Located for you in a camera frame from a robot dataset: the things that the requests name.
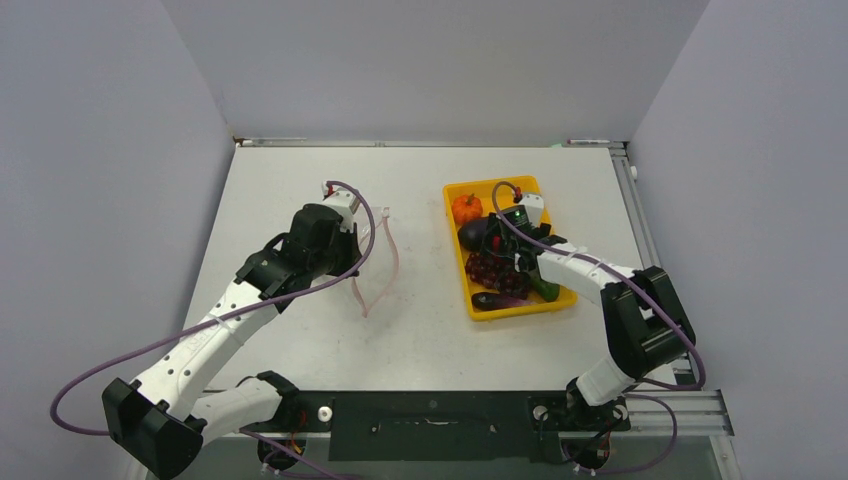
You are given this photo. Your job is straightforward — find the yellow plastic tray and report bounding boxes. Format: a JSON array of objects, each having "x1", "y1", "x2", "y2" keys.
[{"x1": 442, "y1": 176, "x2": 577, "y2": 322}]

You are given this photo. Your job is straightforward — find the clear zip top bag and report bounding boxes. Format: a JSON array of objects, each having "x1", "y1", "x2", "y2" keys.
[{"x1": 351, "y1": 206, "x2": 400, "y2": 318}]

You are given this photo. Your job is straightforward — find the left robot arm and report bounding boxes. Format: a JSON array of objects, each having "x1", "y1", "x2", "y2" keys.
[{"x1": 102, "y1": 198, "x2": 362, "y2": 479}]

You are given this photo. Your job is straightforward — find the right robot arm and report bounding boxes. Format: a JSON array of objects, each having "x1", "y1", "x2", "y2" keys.
[{"x1": 483, "y1": 206, "x2": 696, "y2": 428}]

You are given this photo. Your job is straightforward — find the purple toy eggplant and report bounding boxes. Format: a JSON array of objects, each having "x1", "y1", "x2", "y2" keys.
[{"x1": 457, "y1": 218, "x2": 489, "y2": 252}]

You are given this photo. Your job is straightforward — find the dark red toy grapes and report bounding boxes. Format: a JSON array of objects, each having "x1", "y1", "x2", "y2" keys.
[{"x1": 464, "y1": 252, "x2": 531, "y2": 300}]

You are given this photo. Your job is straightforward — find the orange toy pumpkin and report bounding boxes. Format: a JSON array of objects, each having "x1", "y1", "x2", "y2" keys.
[{"x1": 451, "y1": 193, "x2": 484, "y2": 226}]

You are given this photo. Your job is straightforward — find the green red toy mango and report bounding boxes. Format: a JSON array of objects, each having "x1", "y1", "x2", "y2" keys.
[{"x1": 531, "y1": 278, "x2": 560, "y2": 302}]

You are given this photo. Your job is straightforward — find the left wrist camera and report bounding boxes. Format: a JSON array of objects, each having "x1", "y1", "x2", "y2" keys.
[{"x1": 321, "y1": 185, "x2": 360, "y2": 233}]

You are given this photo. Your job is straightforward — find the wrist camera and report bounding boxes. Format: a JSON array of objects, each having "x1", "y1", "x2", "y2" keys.
[
  {"x1": 518, "y1": 192, "x2": 545, "y2": 227},
  {"x1": 321, "y1": 185, "x2": 360, "y2": 233}
]

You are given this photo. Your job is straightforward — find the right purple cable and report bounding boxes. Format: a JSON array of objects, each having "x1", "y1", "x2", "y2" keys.
[{"x1": 490, "y1": 180, "x2": 708, "y2": 475}]

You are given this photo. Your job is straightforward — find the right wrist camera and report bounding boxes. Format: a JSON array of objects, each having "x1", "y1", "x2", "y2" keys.
[{"x1": 518, "y1": 192, "x2": 545, "y2": 227}]

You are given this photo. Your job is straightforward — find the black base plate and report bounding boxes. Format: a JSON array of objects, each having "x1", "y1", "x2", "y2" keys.
[{"x1": 252, "y1": 390, "x2": 631, "y2": 462}]

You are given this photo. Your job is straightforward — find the aluminium frame rail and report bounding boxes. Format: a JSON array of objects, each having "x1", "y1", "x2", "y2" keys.
[{"x1": 235, "y1": 137, "x2": 735, "y2": 439}]

